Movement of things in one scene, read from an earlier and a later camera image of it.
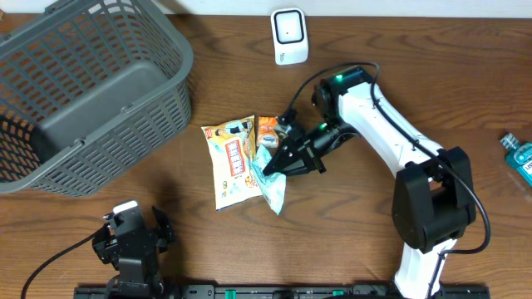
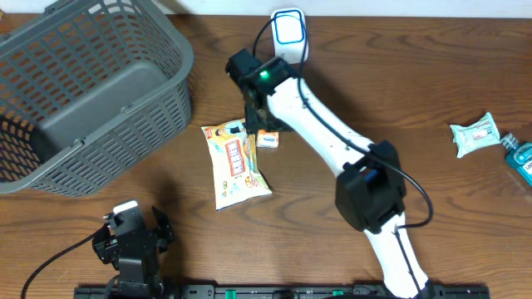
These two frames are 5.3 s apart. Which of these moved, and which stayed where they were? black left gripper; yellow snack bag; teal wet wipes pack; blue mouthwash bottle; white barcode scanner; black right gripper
Moved: black right gripper; teal wet wipes pack
Stayed: white barcode scanner; black left gripper; blue mouthwash bottle; yellow snack bag
